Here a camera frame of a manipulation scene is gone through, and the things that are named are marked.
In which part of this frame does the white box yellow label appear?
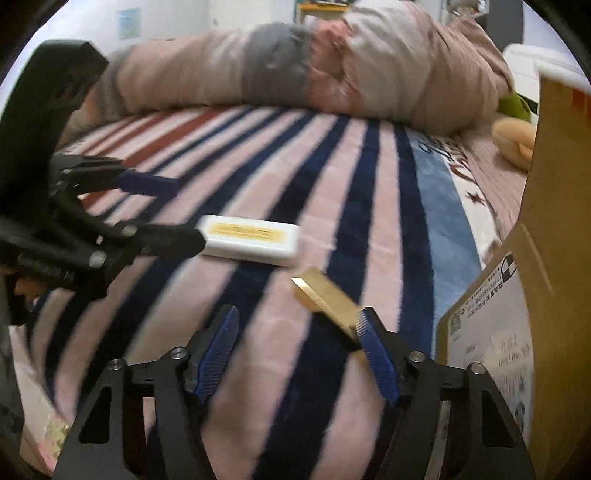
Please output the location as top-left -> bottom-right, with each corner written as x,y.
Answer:
197,215 -> 301,267

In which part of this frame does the gold rectangular bar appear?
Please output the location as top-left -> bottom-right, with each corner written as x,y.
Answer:
291,267 -> 362,343

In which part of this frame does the person's left hand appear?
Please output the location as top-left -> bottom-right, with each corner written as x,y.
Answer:
1,266 -> 48,326

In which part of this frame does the cardboard box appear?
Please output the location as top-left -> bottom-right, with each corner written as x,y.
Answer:
437,73 -> 590,479

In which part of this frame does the striped bed blanket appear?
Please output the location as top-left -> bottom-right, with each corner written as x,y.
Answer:
24,107 -> 498,479

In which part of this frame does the pink ribbed pillow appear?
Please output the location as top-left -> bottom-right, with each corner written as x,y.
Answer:
460,124 -> 527,240

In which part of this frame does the tan plush toy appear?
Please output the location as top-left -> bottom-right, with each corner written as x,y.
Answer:
492,117 -> 537,172

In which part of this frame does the yellow cabinet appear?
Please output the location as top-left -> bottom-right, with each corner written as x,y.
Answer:
294,1 -> 349,24

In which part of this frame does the rolled striped duvet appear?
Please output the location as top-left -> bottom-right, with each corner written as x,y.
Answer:
62,1 -> 514,142

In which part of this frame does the green plush toy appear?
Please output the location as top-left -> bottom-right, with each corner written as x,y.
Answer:
497,92 -> 532,122

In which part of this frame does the white bed headboard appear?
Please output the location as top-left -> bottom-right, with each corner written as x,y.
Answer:
503,44 -> 590,123

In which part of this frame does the dark bookshelf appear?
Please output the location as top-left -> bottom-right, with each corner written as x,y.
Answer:
440,0 -> 525,50

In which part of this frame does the blue wall poster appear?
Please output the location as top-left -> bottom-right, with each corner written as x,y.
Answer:
117,7 -> 141,40

